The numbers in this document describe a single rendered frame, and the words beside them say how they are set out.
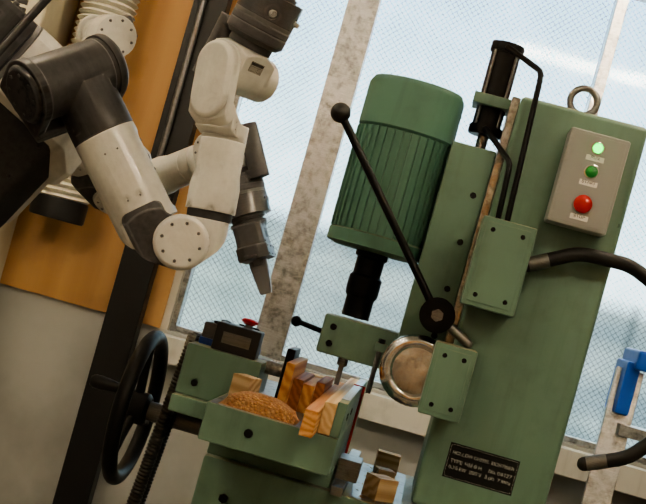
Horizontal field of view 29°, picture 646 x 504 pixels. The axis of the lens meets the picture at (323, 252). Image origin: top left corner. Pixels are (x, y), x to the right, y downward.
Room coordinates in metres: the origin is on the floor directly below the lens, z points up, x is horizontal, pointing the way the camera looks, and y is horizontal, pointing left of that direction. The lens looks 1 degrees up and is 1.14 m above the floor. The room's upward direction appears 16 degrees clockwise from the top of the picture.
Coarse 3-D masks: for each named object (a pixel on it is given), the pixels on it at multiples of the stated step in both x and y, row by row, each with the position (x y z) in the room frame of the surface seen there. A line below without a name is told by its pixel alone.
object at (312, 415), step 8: (320, 400) 2.00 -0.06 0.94; (312, 408) 1.86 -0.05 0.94; (320, 408) 1.89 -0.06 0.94; (304, 416) 1.83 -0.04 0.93; (312, 416) 1.83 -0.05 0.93; (320, 416) 1.90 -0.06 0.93; (304, 424) 1.83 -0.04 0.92; (312, 424) 1.83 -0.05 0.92; (304, 432) 1.83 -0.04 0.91; (312, 432) 1.83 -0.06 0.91
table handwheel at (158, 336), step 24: (144, 336) 2.24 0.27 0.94; (144, 360) 2.19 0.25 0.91; (120, 384) 2.16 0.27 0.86; (144, 384) 2.27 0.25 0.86; (120, 408) 2.15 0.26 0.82; (144, 408) 2.26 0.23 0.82; (120, 432) 2.16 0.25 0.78; (144, 432) 2.39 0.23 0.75; (192, 432) 2.27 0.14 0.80; (120, 480) 2.26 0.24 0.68
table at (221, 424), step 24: (168, 408) 2.15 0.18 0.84; (192, 408) 2.14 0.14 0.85; (216, 408) 1.93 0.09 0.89; (216, 432) 1.93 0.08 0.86; (240, 432) 1.92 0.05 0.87; (264, 432) 1.92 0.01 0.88; (288, 432) 1.92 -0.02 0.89; (264, 456) 1.92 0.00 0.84; (288, 456) 1.92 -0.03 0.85; (312, 456) 1.91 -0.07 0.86; (336, 456) 2.01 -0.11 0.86
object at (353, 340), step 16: (336, 320) 2.22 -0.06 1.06; (352, 320) 2.22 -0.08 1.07; (320, 336) 2.23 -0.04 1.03; (336, 336) 2.22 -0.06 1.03; (352, 336) 2.22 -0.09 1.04; (368, 336) 2.22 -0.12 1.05; (384, 336) 2.22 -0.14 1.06; (336, 352) 2.22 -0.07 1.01; (352, 352) 2.22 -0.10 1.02; (368, 352) 2.22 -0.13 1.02
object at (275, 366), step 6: (288, 348) 2.18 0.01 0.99; (294, 348) 2.21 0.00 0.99; (300, 348) 2.26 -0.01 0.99; (288, 354) 2.18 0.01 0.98; (294, 354) 2.18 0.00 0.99; (270, 360) 2.22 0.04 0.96; (288, 360) 2.18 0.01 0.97; (270, 366) 2.21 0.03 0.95; (276, 366) 2.21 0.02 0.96; (282, 366) 2.21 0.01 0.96; (270, 372) 2.21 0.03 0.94; (276, 372) 2.21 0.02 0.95; (282, 372) 2.18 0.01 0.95; (282, 378) 2.18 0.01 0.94; (276, 390) 2.18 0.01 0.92; (276, 396) 2.18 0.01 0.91
